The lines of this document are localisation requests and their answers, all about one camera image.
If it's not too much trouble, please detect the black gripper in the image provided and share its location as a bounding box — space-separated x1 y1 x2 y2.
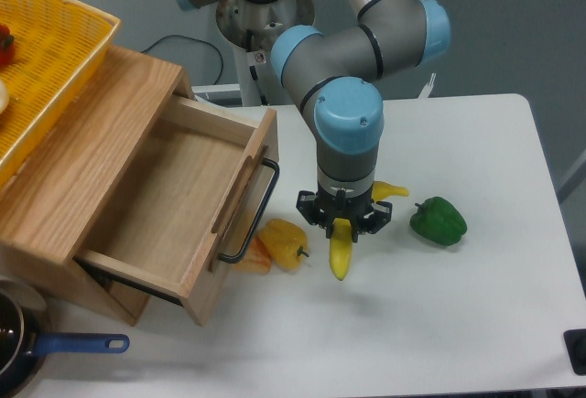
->
296 177 393 242

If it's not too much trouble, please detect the yellow banana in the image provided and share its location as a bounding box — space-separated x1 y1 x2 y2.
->
329 181 409 281

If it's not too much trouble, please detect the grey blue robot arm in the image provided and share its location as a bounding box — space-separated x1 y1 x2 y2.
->
176 0 451 239

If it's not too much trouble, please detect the open wooden top drawer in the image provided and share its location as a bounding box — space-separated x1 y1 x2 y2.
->
75 96 278 325

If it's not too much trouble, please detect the wooden drawer cabinet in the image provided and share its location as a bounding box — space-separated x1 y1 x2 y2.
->
0 45 196 328

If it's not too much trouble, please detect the yellow bell pepper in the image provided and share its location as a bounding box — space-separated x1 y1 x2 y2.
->
257 219 309 271

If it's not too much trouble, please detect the green bell pepper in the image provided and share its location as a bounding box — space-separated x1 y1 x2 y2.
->
409 196 468 247

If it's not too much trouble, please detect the black corner device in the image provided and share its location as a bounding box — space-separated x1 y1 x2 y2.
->
563 328 586 376

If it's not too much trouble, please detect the grey pot lid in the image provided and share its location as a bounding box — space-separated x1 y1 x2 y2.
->
1 279 48 313

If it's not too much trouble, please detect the yellow plastic basket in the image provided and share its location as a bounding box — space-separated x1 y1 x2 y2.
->
1 0 120 182

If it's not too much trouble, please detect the red bell pepper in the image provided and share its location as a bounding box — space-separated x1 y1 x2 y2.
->
0 24 16 67

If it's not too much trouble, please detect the black metal drawer handle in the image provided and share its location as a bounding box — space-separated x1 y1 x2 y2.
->
217 157 280 264

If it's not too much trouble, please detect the white table bracket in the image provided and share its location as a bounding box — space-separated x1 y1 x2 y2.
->
418 72 437 99

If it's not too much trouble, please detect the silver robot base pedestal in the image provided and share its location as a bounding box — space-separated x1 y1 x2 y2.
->
216 0 315 107

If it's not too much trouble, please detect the black cable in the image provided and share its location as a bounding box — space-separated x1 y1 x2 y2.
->
141 34 224 87

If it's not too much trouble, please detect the blue handled pot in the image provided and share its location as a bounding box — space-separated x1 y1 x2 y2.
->
1 291 130 397

